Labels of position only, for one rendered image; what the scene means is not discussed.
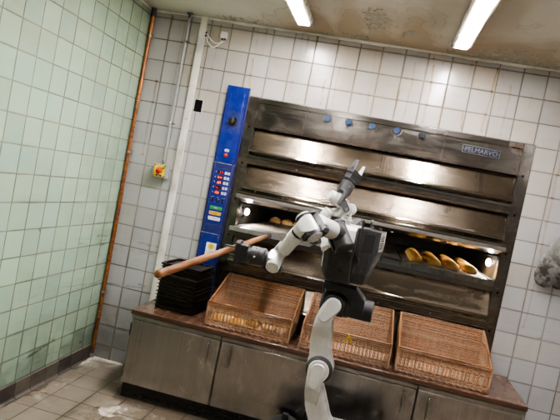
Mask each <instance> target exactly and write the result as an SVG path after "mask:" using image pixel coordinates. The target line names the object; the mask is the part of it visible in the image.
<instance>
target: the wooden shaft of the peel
mask: <svg viewBox="0 0 560 420"><path fill-rule="evenodd" d="M267 238H268V235H267V234H264V235H262V236H259V237H255V238H252V239H249V240H247V241H244V243H245V244H248V245H251V244H254V243H257V242H260V241H262V240H265V239H267ZM233 251H235V248H231V247H225V248H222V249H219V250H217V251H214V252H210V253H207V254H203V255H201V256H198V257H194V258H191V259H188V260H186V261H183V262H179V263H176V264H173V265H171V266H168V267H164V268H161V269H158V270H156V271H155V272H154V277H155V278H163V277H166V276H167V275H170V274H173V273H176V272H179V271H182V270H183V269H186V268H190V267H192V266H195V265H198V264H199V263H204V262H206V261H208V260H211V259H213V258H217V257H220V256H222V255H224V254H227V253H230V252H233Z"/></svg>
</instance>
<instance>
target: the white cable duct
mask: <svg viewBox="0 0 560 420"><path fill-rule="evenodd" d="M208 19H209V17H207V16H202V20H201V24H200V29H199V34H198V38H197V46H196V51H195V56H194V60H193V65H192V73H191V78H190V83H189V87H188V92H187V100H186V105H185V109H184V114H183V119H182V127H181V132H180V136H179V141H178V145H177V154H176V158H175V163H174V168H173V172H172V181H171V185H170V190H169V194H168V200H167V207H166V212H165V217H164V221H163V226H162V234H161V239H160V243H159V249H158V253H157V261H156V266H155V270H154V272H155V271H156V270H158V269H160V268H163V266H162V262H163V259H164V255H165V251H166V246H167V241H168V233H169V228H170V224H171V219H172V215H173V206H174V202H175V197H176V192H177V188H178V179H179V175H180V171H181V166H182V161H183V153H184V148H185V143H186V139H187V135H188V126H189V122H190V117H191V112H192V108H193V99H194V95H195V90H196V86H197V81H198V73H199V68H200V63H201V59H202V55H203V46H204V41H205V34H206V31H207V27H208ZM158 279H159V278H155V277H154V275H153V280H152V288H151V292H150V298H149V302H150V301H152V300H153V299H155V298H156V296H157V294H155V293H157V292H158V291H156V290H157V289H158V287H157V286H158V285H159V281H160V280H158Z"/></svg>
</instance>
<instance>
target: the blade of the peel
mask: <svg viewBox="0 0 560 420"><path fill-rule="evenodd" d="M229 230H233V231H237V232H241V233H248V234H252V235H256V236H262V235H264V233H271V234H272V237H271V239H275V240H279V241H283V240H284V238H285V237H286V236H287V235H282V234H279V233H275V232H268V231H263V230H260V229H256V228H251V227H244V226H230V225H229ZM298 245H302V246H306V247H311V246H312V245H313V244H311V243H309V242H307V241H306V242H304V241H301V243H300V244H298Z"/></svg>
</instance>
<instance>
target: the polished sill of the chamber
mask: <svg viewBox="0 0 560 420"><path fill-rule="evenodd" d="M307 248H315V249H318V250H321V247H319V246H316V245H312V246H311V247H307ZM377 262H378V263H384V264H388V265H392V266H396V267H400V268H407V269H412V270H415V271H419V272H423V273H431V274H434V275H438V276H443V277H446V278H454V279H457V280H462V281H465V282H470V283H476V284H481V285H485V286H489V287H493V285H494V281H493V280H490V279H486V278H482V277H474V276H471V275H467V274H462V273H459V272H451V271H448V270H443V269H439V268H435V267H428V266H423V265H420V264H416V263H411V262H404V261H400V260H397V259H392V258H388V257H381V256H380V258H379V259H378V261H377Z"/></svg>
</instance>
